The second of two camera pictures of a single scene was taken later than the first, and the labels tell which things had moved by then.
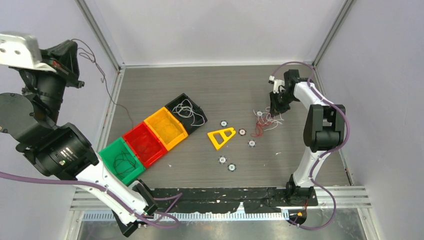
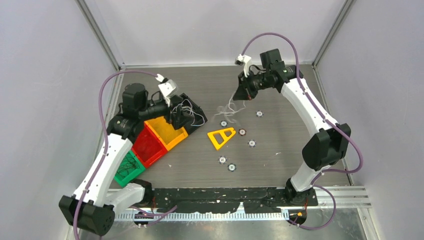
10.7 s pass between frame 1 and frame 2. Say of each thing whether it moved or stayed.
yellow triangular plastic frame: stayed
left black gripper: moved
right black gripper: moved
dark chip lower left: stayed
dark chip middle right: stayed
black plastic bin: stayed
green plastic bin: stayed
